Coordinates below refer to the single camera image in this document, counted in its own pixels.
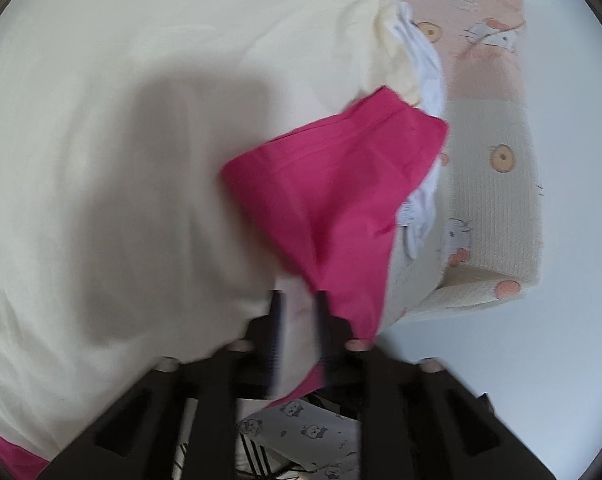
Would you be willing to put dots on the cream and pink shirt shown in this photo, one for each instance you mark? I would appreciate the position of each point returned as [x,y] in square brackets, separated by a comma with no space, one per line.
[131,160]

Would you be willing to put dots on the white garment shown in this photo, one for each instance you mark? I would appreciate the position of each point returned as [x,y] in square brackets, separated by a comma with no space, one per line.
[428,75]

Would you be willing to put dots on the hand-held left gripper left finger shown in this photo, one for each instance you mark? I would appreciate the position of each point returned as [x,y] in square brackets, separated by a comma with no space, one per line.
[277,330]

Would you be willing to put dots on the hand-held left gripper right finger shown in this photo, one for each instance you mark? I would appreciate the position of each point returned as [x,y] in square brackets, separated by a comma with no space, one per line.
[323,330]

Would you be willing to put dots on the cat print blanket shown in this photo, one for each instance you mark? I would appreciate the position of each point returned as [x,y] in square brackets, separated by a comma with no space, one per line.
[491,200]

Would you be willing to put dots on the person's printed pajama leg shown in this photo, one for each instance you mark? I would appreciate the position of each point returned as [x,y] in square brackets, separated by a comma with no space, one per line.
[306,435]

